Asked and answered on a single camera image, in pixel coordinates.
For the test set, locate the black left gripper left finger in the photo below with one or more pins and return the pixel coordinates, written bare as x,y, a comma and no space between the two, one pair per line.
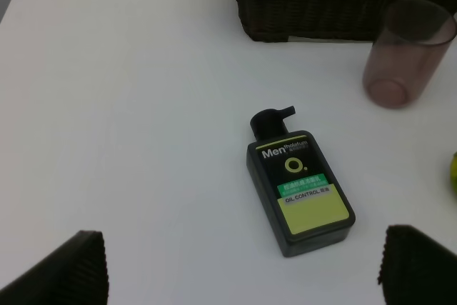
74,273

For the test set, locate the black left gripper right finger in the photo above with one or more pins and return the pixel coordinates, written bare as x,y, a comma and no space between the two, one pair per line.
415,269

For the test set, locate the green lime fruit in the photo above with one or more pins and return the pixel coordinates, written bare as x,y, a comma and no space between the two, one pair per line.
453,173

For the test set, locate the black green cleanser bottle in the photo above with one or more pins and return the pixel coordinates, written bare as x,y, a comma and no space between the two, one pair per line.
304,203

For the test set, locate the translucent purple plastic cup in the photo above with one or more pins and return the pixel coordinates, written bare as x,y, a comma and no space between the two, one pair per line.
414,38

